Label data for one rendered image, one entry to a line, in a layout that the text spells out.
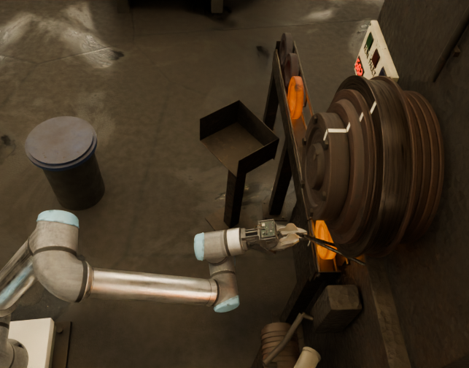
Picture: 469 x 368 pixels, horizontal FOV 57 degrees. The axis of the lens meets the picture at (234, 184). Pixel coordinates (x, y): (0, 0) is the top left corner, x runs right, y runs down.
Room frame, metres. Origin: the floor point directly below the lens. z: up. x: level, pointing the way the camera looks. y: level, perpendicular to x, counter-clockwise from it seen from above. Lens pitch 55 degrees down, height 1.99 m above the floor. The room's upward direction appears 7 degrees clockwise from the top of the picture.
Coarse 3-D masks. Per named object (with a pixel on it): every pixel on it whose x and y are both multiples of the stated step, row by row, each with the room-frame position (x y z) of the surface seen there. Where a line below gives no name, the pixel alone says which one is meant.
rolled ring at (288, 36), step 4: (284, 36) 1.81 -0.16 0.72; (288, 36) 1.80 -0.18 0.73; (284, 40) 1.79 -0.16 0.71; (288, 40) 1.77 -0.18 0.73; (280, 44) 1.88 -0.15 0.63; (284, 44) 1.78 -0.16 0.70; (288, 44) 1.76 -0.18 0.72; (280, 48) 1.86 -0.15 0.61; (284, 48) 1.76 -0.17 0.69; (288, 48) 1.74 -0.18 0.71; (280, 52) 1.85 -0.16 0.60; (284, 52) 1.74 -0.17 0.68; (288, 52) 1.73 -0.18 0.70; (280, 56) 1.83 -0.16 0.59; (284, 56) 1.72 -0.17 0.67; (280, 60) 1.81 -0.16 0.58; (284, 60) 1.71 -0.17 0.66; (284, 64) 1.71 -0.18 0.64
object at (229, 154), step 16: (224, 112) 1.29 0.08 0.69; (240, 112) 1.33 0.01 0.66; (208, 128) 1.23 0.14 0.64; (224, 128) 1.29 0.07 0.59; (240, 128) 1.30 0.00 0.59; (256, 128) 1.24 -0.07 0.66; (208, 144) 1.18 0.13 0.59; (224, 144) 1.19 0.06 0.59; (240, 144) 1.20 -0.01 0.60; (256, 144) 1.21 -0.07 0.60; (272, 144) 1.13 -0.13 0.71; (224, 160) 1.10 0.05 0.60; (240, 160) 1.02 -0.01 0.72; (256, 160) 1.08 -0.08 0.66; (240, 176) 1.02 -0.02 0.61; (240, 192) 1.14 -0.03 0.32; (224, 208) 1.24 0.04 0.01; (240, 208) 1.15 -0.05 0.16; (224, 224) 1.14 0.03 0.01; (240, 224) 1.15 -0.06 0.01
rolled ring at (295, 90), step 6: (294, 78) 1.46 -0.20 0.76; (300, 78) 1.46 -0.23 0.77; (294, 84) 1.44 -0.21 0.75; (300, 84) 1.42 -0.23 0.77; (288, 90) 1.51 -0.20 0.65; (294, 90) 1.49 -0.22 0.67; (300, 90) 1.39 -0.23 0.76; (288, 96) 1.48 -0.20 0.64; (294, 96) 1.48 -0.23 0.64; (300, 96) 1.37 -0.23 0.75; (294, 102) 1.37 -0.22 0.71; (300, 102) 1.36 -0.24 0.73; (294, 108) 1.35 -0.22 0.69; (300, 108) 1.35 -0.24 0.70; (294, 114) 1.34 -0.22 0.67; (300, 114) 1.35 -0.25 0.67
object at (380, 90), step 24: (384, 96) 0.75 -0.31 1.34; (384, 120) 0.67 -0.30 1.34; (384, 144) 0.62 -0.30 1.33; (408, 144) 0.63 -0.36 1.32; (384, 168) 0.58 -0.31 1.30; (408, 168) 0.59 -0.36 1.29; (384, 192) 0.54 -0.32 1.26; (408, 192) 0.55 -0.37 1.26; (384, 216) 0.52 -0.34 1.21; (360, 240) 0.51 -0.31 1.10; (384, 240) 0.50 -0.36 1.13
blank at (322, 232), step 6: (318, 222) 0.77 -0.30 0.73; (324, 222) 0.74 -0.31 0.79; (318, 228) 0.76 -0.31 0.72; (324, 228) 0.73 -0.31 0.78; (318, 234) 0.74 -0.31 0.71; (324, 234) 0.74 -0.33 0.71; (330, 240) 0.67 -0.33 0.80; (318, 246) 0.71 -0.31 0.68; (330, 246) 0.66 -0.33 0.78; (318, 252) 0.69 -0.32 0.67; (324, 252) 0.66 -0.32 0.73; (330, 252) 0.65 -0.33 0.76; (324, 258) 0.65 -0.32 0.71; (330, 258) 0.65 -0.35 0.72
